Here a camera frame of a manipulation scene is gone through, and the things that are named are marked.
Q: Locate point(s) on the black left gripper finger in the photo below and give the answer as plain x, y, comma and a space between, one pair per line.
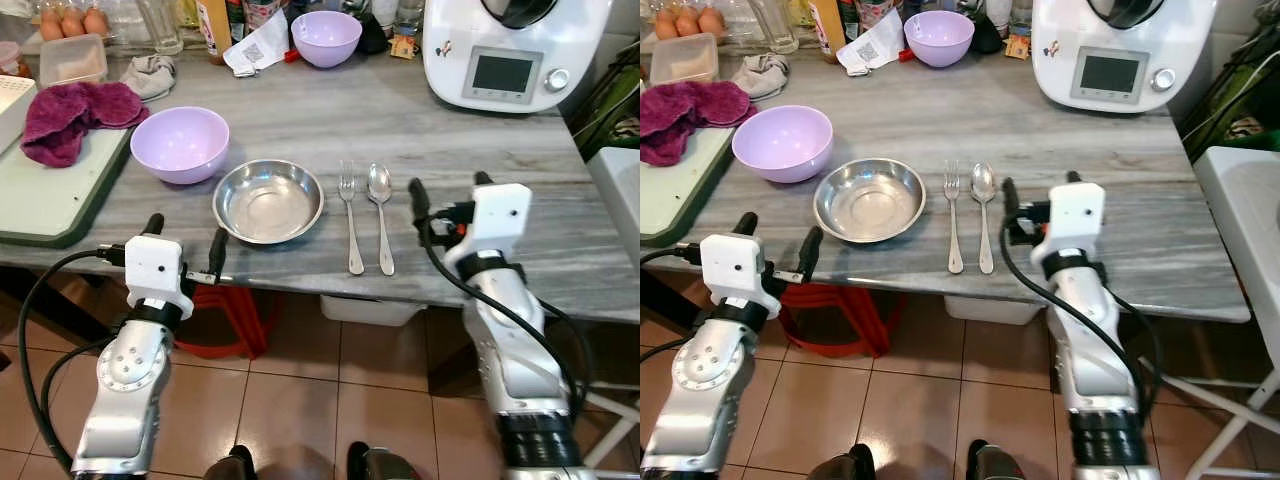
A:
746, 223
217, 252
809, 252
153, 224

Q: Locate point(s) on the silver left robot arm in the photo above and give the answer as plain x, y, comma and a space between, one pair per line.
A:
705, 395
130, 390

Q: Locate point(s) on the steel spoon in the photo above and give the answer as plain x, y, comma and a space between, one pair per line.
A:
379, 185
984, 183

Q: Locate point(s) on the red plastic stool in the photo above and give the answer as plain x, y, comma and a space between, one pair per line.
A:
228, 325
838, 322

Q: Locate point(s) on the steel fork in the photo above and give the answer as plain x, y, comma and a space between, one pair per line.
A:
351, 225
954, 225

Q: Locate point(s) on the stainless steel bowl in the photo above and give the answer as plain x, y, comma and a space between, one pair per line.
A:
870, 200
268, 202

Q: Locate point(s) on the green rimmed cutting board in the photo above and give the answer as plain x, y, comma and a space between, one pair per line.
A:
50, 198
672, 192

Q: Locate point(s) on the lavender plastic bowl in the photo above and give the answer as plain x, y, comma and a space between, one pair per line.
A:
938, 38
180, 145
326, 38
783, 143

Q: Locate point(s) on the white plastic storage box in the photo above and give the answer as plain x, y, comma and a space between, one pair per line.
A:
370, 311

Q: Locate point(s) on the magenta towel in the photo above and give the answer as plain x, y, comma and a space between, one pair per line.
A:
690, 112
75, 118

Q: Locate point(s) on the white kitchen cooking machine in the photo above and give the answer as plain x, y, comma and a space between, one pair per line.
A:
515, 55
1125, 55

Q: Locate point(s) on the small orange card tag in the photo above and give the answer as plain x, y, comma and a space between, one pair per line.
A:
1018, 46
403, 46

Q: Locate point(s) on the green patterned bag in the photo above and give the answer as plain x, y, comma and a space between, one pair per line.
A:
1232, 100
610, 110

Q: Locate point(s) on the grey crumpled cloth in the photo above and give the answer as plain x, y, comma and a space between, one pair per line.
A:
760, 75
150, 76

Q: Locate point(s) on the small black container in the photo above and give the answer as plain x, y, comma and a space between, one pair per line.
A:
986, 35
373, 35

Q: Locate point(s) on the clear plastic food container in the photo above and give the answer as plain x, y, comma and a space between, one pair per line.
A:
684, 58
73, 60

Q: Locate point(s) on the white folding table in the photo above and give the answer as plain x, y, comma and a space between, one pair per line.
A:
1245, 220

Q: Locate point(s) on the black left robot foot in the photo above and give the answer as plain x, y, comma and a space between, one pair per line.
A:
232, 467
845, 467

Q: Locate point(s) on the black robot foot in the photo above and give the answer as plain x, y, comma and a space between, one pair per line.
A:
995, 464
232, 467
845, 467
380, 467

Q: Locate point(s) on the clear drinking glass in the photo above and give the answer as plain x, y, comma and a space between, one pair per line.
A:
160, 27
775, 25

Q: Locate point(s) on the white paper with QR code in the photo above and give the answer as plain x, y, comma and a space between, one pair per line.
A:
870, 52
255, 52

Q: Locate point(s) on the orange label bottle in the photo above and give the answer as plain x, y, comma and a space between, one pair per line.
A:
825, 32
212, 32

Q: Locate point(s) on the small jar with pink lid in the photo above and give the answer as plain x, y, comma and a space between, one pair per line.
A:
12, 62

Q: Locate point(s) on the red label bottle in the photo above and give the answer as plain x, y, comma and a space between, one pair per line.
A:
262, 12
872, 12

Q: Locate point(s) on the black right robot foot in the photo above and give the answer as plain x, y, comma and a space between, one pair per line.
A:
380, 467
995, 464

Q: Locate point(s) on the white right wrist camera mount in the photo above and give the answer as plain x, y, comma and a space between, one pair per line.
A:
498, 215
1073, 215

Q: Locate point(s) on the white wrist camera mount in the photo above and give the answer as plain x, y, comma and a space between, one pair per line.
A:
498, 215
155, 268
735, 268
1073, 215

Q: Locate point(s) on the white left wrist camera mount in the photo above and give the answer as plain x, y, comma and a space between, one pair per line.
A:
735, 268
155, 268

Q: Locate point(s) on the dark wooden furniture frame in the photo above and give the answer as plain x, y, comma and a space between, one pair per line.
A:
660, 298
40, 300

